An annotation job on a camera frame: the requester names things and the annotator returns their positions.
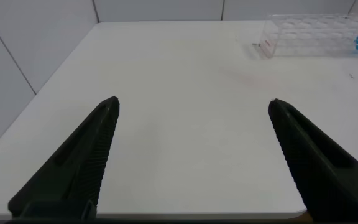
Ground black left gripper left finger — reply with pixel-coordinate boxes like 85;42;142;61
7;95;121;218

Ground clear acrylic test tube rack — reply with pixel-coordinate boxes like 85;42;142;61
259;12;358;59

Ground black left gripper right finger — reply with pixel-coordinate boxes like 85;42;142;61
268;98;358;223

